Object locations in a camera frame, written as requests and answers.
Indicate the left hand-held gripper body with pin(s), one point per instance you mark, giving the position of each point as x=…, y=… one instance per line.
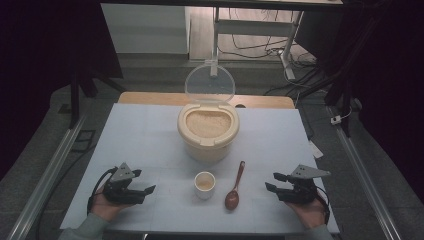
x=120, y=191

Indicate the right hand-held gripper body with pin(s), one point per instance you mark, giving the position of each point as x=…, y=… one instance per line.
x=298, y=190

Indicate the brown wooden spoon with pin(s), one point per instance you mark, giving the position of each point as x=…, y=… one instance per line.
x=232, y=199

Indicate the white cup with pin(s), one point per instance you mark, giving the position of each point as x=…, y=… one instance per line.
x=204, y=194

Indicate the cream rice container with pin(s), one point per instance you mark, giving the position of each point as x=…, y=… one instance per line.
x=208, y=146

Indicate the rice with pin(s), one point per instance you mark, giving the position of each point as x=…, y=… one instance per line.
x=208, y=124

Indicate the person's left hand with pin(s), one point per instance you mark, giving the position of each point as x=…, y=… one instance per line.
x=106, y=210

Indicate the person's right hand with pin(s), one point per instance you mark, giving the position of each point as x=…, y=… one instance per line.
x=310, y=213

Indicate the white table mat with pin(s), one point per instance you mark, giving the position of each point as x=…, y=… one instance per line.
x=143, y=140

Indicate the white paper tag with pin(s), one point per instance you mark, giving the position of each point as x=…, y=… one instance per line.
x=316, y=150

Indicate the wooden table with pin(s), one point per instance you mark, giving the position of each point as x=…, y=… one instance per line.
x=150, y=98

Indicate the small white box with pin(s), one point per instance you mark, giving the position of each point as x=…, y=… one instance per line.
x=335, y=120

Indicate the black stand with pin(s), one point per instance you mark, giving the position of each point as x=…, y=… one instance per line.
x=75, y=96

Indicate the clear round container lid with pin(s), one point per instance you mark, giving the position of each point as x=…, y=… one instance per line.
x=210, y=81

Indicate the aluminium rail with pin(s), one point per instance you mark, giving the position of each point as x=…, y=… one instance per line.
x=50, y=170
x=363, y=180

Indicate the white desk frame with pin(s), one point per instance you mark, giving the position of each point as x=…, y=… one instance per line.
x=253, y=27

